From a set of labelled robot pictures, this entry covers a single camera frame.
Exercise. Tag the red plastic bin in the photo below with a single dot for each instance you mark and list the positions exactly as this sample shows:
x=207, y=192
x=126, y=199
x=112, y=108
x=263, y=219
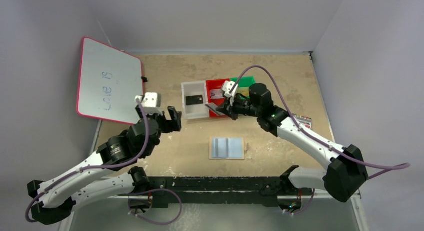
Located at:
x=213, y=84

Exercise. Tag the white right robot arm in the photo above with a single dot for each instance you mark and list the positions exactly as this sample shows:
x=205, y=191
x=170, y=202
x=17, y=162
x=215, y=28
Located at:
x=342, y=172

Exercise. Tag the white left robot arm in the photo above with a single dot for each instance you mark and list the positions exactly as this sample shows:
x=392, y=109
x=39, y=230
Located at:
x=109, y=171

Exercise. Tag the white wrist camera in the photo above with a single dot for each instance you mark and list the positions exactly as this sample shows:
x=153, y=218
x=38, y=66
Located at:
x=229, y=91
x=150, y=102

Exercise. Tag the white plastic bin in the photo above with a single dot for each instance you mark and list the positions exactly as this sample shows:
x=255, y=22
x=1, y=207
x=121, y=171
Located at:
x=195, y=111

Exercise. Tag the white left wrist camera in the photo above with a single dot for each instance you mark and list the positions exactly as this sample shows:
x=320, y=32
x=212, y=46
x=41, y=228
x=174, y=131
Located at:
x=150, y=102

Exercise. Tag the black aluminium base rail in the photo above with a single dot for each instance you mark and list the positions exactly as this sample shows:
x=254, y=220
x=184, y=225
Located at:
x=263, y=191

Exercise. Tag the beige leather card holder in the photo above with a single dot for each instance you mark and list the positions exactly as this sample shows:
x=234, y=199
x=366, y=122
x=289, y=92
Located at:
x=237, y=148

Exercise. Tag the pink framed whiteboard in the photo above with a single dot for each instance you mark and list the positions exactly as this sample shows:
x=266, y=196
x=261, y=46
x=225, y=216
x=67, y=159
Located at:
x=109, y=80

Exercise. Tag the black credit card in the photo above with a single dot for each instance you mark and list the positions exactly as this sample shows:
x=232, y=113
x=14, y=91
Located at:
x=194, y=100

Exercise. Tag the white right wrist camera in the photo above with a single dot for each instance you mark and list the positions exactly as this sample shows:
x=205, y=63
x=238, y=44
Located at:
x=229, y=91

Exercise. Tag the pack of coloured markers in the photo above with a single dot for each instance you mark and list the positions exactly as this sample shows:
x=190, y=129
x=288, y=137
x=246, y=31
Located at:
x=304, y=120

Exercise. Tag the green plastic bin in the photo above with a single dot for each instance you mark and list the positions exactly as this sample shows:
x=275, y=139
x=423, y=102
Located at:
x=244, y=85

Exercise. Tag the white striped card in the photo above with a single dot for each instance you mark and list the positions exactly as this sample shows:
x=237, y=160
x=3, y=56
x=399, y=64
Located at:
x=212, y=107
x=220, y=149

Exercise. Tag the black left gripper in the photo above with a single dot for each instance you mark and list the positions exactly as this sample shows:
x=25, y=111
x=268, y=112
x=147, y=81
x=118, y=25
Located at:
x=167, y=122

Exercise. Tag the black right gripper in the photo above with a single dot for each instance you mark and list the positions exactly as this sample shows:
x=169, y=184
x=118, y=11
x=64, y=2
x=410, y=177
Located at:
x=228, y=107

